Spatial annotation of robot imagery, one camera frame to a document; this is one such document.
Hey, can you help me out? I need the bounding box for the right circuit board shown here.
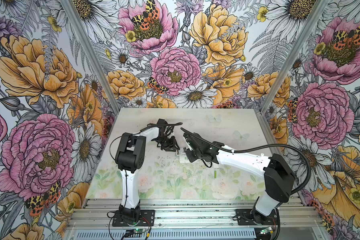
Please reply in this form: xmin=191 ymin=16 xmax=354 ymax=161
xmin=259 ymin=227 xmax=274 ymax=235

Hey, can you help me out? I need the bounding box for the white remote control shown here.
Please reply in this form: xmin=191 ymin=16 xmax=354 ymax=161
xmin=179 ymin=154 xmax=190 ymax=164

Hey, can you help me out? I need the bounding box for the aluminium frame rail front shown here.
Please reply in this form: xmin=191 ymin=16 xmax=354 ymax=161
xmin=67 ymin=197 xmax=321 ymax=230

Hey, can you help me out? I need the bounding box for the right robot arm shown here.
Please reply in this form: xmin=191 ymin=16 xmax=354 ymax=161
xmin=181 ymin=128 xmax=296 ymax=224

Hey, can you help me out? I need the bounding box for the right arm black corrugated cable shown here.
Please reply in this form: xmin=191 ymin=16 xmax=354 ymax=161
xmin=180 ymin=127 xmax=312 ymax=240

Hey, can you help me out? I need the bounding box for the circuit board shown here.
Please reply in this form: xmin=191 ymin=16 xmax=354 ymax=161
xmin=126 ymin=228 xmax=148 ymax=235
xmin=259 ymin=227 xmax=274 ymax=235

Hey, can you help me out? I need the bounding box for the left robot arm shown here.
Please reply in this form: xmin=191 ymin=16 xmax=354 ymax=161
xmin=111 ymin=119 xmax=183 ymax=226

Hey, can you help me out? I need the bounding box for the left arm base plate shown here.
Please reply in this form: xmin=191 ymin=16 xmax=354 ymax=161
xmin=111 ymin=210 xmax=156 ymax=227

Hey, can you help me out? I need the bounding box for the left circuit board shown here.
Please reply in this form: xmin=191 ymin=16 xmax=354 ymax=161
xmin=126 ymin=228 xmax=148 ymax=235

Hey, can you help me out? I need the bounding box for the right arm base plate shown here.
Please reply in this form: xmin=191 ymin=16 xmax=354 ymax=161
xmin=232 ymin=209 xmax=280 ymax=226

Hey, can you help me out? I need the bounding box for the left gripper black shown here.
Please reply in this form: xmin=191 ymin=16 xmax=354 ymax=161
xmin=153 ymin=134 xmax=180 ymax=152

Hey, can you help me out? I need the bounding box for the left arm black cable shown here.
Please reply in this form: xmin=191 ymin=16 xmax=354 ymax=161
xmin=107 ymin=121 xmax=184 ymax=229

